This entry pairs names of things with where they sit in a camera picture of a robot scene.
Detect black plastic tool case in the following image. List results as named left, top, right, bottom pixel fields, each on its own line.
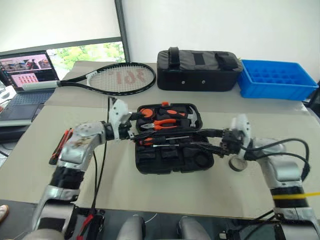
left=134, top=101, right=215, bottom=175

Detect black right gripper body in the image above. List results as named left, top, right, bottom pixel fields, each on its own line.
left=219, top=128, right=245, bottom=159

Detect black fabric carry bag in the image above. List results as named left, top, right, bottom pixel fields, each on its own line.
left=156, top=46, right=244, bottom=93

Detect orange black handle tool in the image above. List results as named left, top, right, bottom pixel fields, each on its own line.
left=159, top=108, right=187, bottom=119

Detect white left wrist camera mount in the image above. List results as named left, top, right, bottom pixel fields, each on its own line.
left=108, top=99, right=133, bottom=142

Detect blue plastic divided crate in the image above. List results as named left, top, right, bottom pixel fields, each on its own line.
left=236, top=59, right=320, bottom=102

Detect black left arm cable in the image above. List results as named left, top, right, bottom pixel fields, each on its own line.
left=91, top=96, right=113, bottom=210

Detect thin white wire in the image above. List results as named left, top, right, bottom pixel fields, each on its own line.
left=143, top=212, right=159, bottom=225

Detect black handled screwdriver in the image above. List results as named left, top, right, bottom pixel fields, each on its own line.
left=152, top=142, right=201, bottom=149

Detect orange handled pliers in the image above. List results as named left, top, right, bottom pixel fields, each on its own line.
left=139, top=118, right=179, bottom=132

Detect open grey laptop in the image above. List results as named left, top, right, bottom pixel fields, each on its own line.
left=0, top=50, right=60, bottom=127

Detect round grey tape roll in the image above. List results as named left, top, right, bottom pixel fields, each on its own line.
left=228, top=155, right=249, bottom=173

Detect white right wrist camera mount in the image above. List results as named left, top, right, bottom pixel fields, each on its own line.
left=229, top=114, right=252, bottom=161

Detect white plastic device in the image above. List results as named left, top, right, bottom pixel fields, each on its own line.
left=0, top=84, right=16, bottom=104

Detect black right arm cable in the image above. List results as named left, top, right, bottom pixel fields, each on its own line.
left=241, top=138, right=312, bottom=181

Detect dark grey window frame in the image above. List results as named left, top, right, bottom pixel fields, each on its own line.
left=0, top=0, right=131, bottom=63

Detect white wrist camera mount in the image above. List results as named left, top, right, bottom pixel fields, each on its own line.
left=108, top=99, right=133, bottom=142
left=229, top=114, right=252, bottom=161

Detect silver claw hammer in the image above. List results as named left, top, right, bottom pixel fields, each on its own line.
left=185, top=105, right=201, bottom=129

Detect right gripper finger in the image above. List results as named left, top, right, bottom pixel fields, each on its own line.
left=192, top=128, right=225, bottom=138
left=190, top=141, right=223, bottom=155

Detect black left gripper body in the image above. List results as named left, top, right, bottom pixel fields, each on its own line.
left=119, top=121, right=133, bottom=141

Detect orange black utility knife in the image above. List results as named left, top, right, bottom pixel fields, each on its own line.
left=48, top=129, right=74, bottom=166

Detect red cable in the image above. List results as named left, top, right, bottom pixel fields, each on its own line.
left=76, top=213, right=95, bottom=240

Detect orange handled screwdriver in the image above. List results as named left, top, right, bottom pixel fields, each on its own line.
left=140, top=135, right=192, bottom=148

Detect round orange tape measure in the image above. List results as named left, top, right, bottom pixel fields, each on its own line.
left=139, top=107, right=156, bottom=121

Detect black white tennis racket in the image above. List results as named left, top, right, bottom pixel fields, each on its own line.
left=21, top=62, right=157, bottom=97

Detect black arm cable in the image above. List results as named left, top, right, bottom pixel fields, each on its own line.
left=91, top=96, right=113, bottom=210
left=241, top=138, right=312, bottom=181

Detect grey rounded shape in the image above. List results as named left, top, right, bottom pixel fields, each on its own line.
left=176, top=216, right=211, bottom=240
left=116, top=214, right=146, bottom=240

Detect white shoe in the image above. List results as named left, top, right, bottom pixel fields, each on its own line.
left=0, top=204, right=10, bottom=225

